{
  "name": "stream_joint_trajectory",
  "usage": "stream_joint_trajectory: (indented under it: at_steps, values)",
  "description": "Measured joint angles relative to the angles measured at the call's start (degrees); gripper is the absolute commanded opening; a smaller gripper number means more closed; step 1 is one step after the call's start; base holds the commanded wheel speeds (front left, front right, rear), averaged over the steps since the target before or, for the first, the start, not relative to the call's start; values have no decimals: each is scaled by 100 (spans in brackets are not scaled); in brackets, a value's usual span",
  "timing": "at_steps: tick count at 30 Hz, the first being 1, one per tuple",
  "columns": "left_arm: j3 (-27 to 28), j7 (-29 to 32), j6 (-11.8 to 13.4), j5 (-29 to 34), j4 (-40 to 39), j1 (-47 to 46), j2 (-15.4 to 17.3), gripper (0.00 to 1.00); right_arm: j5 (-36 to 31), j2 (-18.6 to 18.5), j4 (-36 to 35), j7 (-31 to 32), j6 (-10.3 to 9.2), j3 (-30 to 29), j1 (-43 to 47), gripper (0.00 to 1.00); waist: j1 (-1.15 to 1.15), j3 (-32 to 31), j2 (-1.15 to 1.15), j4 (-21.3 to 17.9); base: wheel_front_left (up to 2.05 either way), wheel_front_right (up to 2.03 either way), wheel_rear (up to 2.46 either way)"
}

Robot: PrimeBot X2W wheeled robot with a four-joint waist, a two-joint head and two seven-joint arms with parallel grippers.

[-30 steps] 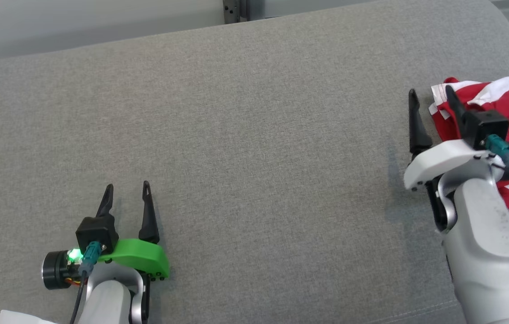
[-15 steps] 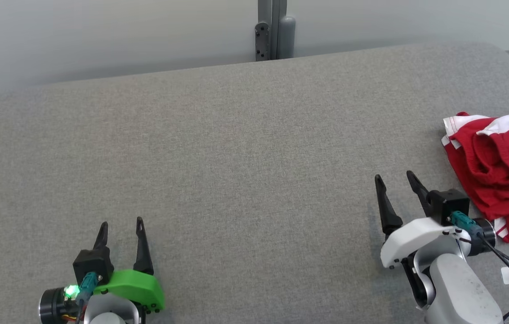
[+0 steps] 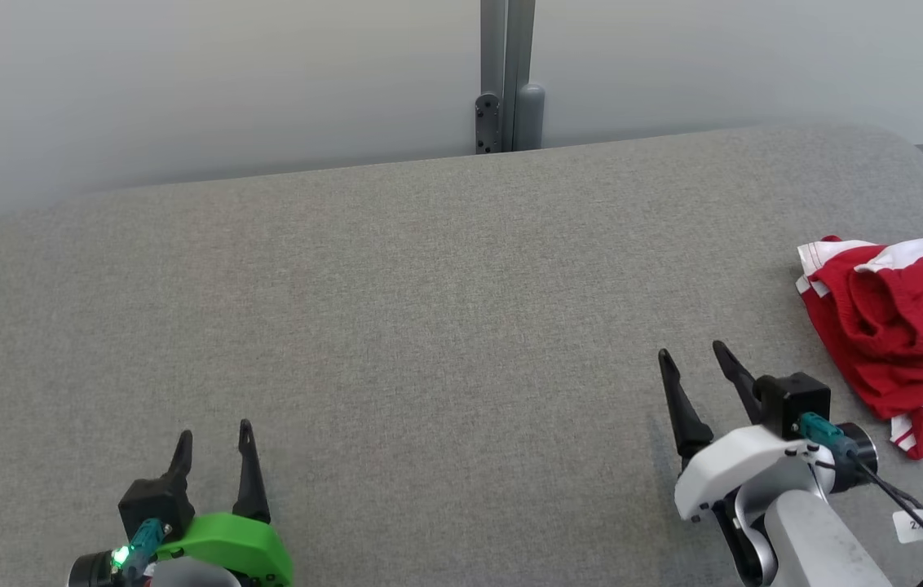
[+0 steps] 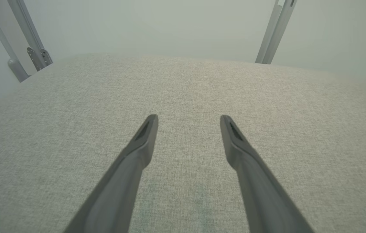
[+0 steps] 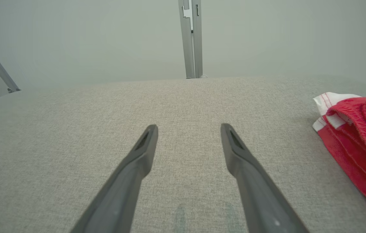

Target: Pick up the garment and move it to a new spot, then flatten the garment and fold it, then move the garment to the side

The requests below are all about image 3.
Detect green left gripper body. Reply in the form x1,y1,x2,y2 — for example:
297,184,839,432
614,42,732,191
153,511,295,587

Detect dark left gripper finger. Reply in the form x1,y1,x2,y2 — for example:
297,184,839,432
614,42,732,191
163,430,194,499
232,419,272,525

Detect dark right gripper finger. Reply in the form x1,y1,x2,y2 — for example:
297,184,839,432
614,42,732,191
712,340,763,426
658,348,714,463

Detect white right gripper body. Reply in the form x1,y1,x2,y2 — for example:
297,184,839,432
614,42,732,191
675,424,819,523

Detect red shorts with white hem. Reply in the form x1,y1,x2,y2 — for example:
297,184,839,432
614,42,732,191
796,236,923,461

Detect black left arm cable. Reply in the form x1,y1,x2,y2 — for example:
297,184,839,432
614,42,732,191
115,518,169,587

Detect white right cable label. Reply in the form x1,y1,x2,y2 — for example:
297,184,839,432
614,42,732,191
892,510,923,555

